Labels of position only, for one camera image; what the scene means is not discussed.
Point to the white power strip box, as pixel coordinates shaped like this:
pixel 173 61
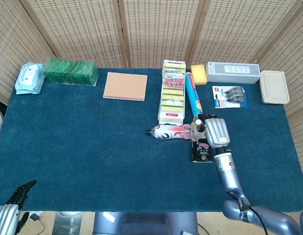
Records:
pixel 232 72

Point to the shiny metal floor plate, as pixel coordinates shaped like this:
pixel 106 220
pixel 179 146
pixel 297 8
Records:
pixel 68 224

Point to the black luncheon meat can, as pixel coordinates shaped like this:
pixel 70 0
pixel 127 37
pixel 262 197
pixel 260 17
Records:
pixel 201 156

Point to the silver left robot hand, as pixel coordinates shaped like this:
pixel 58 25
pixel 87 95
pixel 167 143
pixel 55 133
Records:
pixel 6 220

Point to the dark blue table cloth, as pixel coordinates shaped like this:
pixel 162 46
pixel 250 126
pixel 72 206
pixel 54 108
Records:
pixel 92 147

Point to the light blue wet wipes pack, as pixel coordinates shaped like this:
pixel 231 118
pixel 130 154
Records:
pixel 29 78

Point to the clear box green tea bags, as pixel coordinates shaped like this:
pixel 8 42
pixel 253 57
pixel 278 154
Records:
pixel 70 72

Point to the clear glass bottle white cap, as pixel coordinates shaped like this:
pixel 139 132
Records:
pixel 198 123

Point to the pink white drink bottle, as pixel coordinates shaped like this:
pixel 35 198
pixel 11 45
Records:
pixel 166 133

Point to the grey-blue robot torso base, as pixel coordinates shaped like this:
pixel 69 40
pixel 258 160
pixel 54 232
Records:
pixel 146 224

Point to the correction tape blister pack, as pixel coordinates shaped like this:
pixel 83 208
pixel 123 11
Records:
pixel 229 96

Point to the woven wooden folding screen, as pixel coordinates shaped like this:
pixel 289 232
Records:
pixel 161 31

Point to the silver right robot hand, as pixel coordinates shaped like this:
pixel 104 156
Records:
pixel 217 132

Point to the yellow sponge multipack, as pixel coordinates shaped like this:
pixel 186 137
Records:
pixel 172 98

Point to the kraft spiral notebook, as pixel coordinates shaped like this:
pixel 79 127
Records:
pixel 125 85

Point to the beige lidded food container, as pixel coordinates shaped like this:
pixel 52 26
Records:
pixel 274 86

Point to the yellow sponge block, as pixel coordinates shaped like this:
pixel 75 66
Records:
pixel 199 74

